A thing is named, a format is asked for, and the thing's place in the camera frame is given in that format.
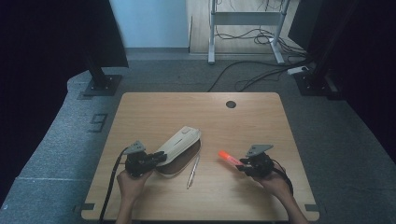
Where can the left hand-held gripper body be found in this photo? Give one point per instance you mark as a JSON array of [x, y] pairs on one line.
[[137, 163]]

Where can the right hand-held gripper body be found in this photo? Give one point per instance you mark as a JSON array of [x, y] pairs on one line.
[[261, 165]]

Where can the orange highlighter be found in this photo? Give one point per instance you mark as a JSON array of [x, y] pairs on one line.
[[227, 157]]

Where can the cream pencil case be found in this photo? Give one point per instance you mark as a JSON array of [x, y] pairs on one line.
[[179, 143]]

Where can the person's left hand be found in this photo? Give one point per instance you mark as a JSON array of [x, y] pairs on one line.
[[130, 186]]

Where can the person's right hand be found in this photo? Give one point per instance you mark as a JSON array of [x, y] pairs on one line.
[[275, 185]]

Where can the silver pen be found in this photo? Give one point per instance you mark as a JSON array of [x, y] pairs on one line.
[[193, 172]]

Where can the black table grommet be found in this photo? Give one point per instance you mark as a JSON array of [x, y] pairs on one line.
[[230, 104]]

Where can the dark tape strip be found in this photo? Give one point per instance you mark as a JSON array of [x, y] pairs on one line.
[[84, 207], [312, 207]]

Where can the black stand with base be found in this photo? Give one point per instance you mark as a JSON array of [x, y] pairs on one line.
[[102, 84], [313, 84]]

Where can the white power strip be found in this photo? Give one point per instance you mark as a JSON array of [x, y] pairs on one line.
[[297, 70]]

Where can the black curtain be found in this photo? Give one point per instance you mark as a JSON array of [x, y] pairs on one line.
[[46, 46], [367, 62]]

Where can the white metal desk frame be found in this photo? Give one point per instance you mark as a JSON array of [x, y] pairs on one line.
[[246, 18]]

